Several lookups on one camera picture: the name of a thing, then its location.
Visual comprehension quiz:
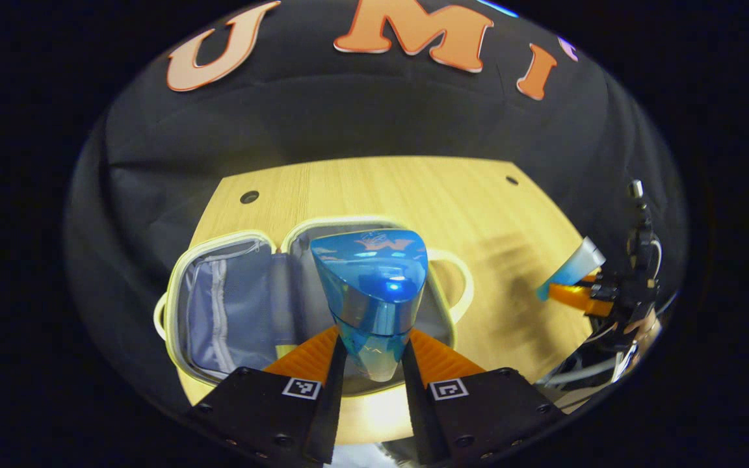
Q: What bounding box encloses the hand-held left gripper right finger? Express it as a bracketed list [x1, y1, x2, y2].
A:
[402, 328, 567, 465]

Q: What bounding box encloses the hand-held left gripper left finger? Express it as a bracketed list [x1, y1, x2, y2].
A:
[183, 325, 348, 465]

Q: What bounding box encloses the blue white cosmetic tube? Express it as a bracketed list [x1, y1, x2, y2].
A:
[536, 237, 606, 302]

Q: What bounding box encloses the blue lotion bottle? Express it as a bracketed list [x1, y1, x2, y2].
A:
[309, 229, 428, 383]

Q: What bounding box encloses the pale yellow suitcase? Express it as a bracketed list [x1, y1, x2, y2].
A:
[153, 216, 475, 397]

